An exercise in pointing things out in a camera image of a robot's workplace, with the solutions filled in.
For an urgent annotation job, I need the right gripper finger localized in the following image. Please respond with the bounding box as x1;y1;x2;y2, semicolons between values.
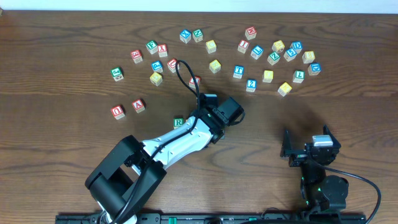
323;124;338;145
280;129;293;157

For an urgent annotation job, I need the green R block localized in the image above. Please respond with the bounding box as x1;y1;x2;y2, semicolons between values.
173;118;185;129

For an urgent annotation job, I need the blue T block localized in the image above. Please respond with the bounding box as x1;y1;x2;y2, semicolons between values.
233;65;244;79

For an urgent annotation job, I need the yellow O block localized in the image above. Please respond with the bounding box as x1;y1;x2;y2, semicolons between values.
262;70;274;83

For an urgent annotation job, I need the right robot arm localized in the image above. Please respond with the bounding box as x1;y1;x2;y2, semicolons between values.
280;126;349;223

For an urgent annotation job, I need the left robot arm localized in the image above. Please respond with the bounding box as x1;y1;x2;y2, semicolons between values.
85;106;235;223

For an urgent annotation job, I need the red I block near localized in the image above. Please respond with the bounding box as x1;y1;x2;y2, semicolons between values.
188;76;201;90

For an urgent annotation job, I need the red i block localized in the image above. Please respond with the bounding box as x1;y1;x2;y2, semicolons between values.
188;76;201;90
238;40;249;54

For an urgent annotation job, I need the yellow K block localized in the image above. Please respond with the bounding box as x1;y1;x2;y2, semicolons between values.
277;82;292;97

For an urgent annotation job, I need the blue 2 block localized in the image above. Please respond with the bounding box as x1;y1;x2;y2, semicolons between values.
246;79;257;92

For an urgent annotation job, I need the yellow block centre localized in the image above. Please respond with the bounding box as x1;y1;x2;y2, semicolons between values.
209;60;221;73

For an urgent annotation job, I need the green 7 block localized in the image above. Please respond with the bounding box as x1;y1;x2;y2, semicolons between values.
292;70;305;83

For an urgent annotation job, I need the blue D block right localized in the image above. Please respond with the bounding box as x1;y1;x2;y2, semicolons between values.
308;63;322;76

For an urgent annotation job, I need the blue d block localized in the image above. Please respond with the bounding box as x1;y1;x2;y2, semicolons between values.
308;63;322;76
290;41;303;54

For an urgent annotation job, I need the yellow block left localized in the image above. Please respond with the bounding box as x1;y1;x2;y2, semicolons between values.
150;72;163;86

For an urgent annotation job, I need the red U block far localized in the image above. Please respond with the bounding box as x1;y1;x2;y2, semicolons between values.
167;58;180;73

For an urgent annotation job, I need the red u block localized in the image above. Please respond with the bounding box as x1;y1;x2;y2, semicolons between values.
111;105;125;119
167;58;180;73

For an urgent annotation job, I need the red A block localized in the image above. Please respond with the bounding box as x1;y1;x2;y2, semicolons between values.
132;99;146;113

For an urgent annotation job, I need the yellow C block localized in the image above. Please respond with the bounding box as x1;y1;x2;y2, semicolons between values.
205;40;217;54

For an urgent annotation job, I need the green Z block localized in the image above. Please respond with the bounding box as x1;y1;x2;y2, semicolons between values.
267;52;280;65

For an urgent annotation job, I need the blue L block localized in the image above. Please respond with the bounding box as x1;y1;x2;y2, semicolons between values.
251;45;264;60

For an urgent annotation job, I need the blue P block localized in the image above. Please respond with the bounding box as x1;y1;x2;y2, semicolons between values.
151;60;163;73

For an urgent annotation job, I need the red I block far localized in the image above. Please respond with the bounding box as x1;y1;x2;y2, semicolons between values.
238;40;249;54

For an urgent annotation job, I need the blue 5 block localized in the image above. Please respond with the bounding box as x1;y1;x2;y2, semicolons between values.
284;48;297;62

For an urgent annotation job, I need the yellow 8 block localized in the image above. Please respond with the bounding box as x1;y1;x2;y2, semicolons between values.
302;51;315;64

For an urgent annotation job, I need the yellow block far right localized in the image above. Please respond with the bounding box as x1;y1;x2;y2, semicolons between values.
272;40;285;54

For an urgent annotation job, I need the red Y block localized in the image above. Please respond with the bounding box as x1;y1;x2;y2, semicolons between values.
157;44;168;57

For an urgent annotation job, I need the green N block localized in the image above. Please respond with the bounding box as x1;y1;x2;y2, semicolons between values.
192;29;203;42

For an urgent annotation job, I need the blue D block far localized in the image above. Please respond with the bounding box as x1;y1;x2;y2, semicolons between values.
290;41;303;54

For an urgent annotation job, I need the red U block near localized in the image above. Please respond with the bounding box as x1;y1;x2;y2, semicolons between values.
111;105;125;119

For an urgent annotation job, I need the blue X block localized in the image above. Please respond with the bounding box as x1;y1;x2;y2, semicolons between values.
179;29;192;44

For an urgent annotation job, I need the green F block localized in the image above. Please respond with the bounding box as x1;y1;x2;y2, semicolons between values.
146;40;158;54

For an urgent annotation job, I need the red G block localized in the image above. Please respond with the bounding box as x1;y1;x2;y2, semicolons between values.
131;50;143;63

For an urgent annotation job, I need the green J block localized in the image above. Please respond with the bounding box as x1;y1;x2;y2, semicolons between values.
111;67;124;82

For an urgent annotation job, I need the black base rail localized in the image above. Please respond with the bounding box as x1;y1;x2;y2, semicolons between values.
55;212;367;224

